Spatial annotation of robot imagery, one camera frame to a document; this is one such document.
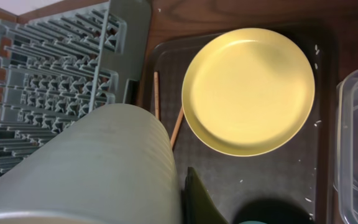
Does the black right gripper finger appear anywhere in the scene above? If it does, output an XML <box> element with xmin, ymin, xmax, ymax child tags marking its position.
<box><xmin>183</xmin><ymin>167</ymin><xmax>228</xmax><ymax>224</ymax></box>

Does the light blue bowl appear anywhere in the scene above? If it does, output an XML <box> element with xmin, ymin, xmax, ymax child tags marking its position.
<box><xmin>239</xmin><ymin>221</ymin><xmax>266</xmax><ymax>224</ymax></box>

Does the pale green plastic cup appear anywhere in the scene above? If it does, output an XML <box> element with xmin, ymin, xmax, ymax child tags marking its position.
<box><xmin>0</xmin><ymin>104</ymin><xmax>182</xmax><ymax>223</ymax></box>

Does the clear plastic waste bin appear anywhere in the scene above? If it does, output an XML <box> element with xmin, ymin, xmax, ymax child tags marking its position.
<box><xmin>334</xmin><ymin>70</ymin><xmax>358</xmax><ymax>223</ymax></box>

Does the grey plastic dishwasher rack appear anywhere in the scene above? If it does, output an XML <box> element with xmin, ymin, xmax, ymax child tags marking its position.
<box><xmin>0</xmin><ymin>0</ymin><xmax>152</xmax><ymax>176</ymax></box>

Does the wooden chopstick right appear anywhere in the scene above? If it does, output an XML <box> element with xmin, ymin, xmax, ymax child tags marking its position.
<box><xmin>170</xmin><ymin>107</ymin><xmax>184</xmax><ymax>150</ymax></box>

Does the wooden chopstick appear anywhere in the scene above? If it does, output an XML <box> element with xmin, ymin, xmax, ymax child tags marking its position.
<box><xmin>170</xmin><ymin>107</ymin><xmax>184</xmax><ymax>150</ymax></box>
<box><xmin>154</xmin><ymin>72</ymin><xmax>160</xmax><ymax>120</ymax></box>

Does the dark brown serving tray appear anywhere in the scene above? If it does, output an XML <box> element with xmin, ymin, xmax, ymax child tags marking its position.
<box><xmin>141</xmin><ymin>23</ymin><xmax>338</xmax><ymax>224</ymax></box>

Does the yellow round plate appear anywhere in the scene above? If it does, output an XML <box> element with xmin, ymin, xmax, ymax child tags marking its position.
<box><xmin>181</xmin><ymin>28</ymin><xmax>315</xmax><ymax>157</ymax></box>

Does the wooden chopstick left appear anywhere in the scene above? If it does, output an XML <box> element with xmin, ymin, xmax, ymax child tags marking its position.
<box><xmin>154</xmin><ymin>72</ymin><xmax>160</xmax><ymax>120</ymax></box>

